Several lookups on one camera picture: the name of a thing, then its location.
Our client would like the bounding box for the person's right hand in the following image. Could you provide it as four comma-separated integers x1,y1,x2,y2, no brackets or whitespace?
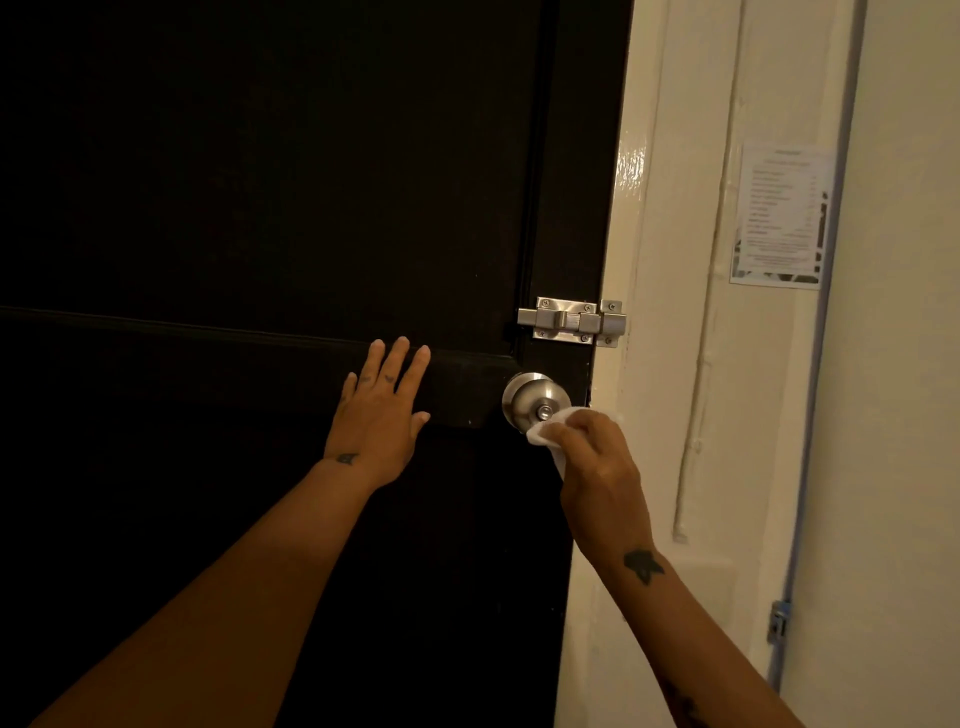
538,408,655,573

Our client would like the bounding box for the person's left hand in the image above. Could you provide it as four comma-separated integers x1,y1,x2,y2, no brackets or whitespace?
322,336,433,494

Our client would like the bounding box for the white wipe cloth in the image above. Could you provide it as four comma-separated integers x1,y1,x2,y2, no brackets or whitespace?
525,407,624,482

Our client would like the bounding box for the dark brown wooden door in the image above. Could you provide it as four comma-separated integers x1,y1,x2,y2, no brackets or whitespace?
0,0,636,728

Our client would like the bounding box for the person's right forearm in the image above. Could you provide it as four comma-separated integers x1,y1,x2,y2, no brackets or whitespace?
576,538,805,728

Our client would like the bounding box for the person's left forearm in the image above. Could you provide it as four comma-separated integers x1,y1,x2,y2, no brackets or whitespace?
28,457,376,728

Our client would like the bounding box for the silver round door knob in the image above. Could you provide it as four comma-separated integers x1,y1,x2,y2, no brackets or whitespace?
501,372,574,434

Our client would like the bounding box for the silver bolt keeper plate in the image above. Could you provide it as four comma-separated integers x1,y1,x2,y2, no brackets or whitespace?
598,299,629,349

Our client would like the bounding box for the silver slide bolt latch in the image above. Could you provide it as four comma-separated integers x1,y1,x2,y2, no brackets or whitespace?
516,296,603,347

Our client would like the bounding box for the cream painted wall conduit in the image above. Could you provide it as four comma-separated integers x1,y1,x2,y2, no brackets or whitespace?
671,0,750,544

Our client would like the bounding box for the cream door frame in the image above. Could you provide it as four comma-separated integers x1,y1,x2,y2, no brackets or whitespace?
553,0,745,728

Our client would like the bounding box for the grey wall pipe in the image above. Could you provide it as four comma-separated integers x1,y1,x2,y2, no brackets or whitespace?
771,0,870,693

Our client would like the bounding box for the printed paper wall notice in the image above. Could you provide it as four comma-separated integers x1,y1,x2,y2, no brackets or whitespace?
729,141,834,292

